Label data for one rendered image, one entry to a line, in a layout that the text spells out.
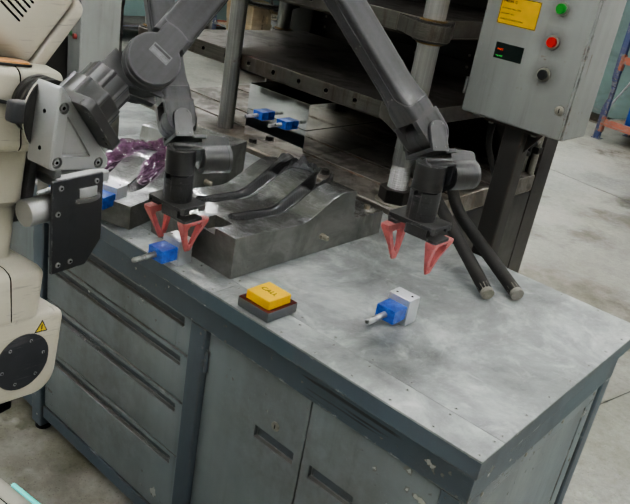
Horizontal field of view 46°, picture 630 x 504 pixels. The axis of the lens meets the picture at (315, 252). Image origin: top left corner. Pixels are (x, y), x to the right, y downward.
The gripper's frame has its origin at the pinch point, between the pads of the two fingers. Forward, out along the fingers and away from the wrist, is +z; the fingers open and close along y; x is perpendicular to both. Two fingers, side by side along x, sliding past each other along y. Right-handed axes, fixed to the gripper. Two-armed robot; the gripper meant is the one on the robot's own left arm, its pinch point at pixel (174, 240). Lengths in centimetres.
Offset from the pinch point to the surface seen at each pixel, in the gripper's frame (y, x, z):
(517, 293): -54, -50, 4
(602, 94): 142, -732, 67
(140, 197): 20.0, -7.5, -0.7
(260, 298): -25.5, 1.4, 1.3
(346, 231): -14.2, -40.5, 2.2
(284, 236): -13.2, -18.7, -1.4
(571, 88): -39, -91, -34
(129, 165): 33.1, -14.5, -2.8
